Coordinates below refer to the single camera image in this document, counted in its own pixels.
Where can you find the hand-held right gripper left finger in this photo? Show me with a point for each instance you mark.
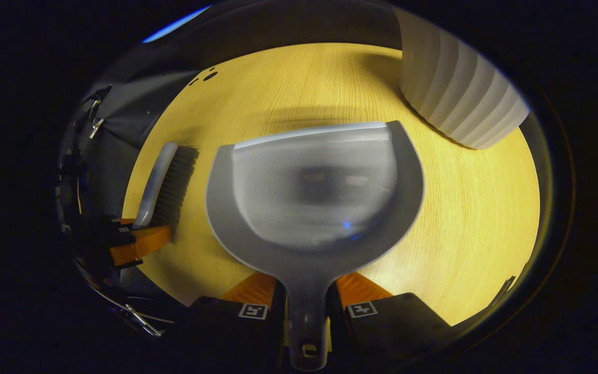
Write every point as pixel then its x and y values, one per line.
pixel 226 332

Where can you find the silver cloth clip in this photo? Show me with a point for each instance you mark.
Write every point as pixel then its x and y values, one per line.
pixel 96 128

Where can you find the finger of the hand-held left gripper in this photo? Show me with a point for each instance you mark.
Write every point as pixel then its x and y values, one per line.
pixel 143 244
pixel 126 221

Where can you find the grey dustpan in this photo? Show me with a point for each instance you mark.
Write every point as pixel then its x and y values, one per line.
pixel 314 197

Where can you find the small grey broom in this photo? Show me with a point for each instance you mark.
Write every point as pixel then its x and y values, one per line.
pixel 161 176

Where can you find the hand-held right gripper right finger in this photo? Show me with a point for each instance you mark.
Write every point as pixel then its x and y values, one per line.
pixel 392 327

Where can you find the silver metal frame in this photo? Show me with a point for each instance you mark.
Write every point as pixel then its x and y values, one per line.
pixel 138 314

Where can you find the grey ribbed garbage bin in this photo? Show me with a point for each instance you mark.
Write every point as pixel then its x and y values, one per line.
pixel 460 93

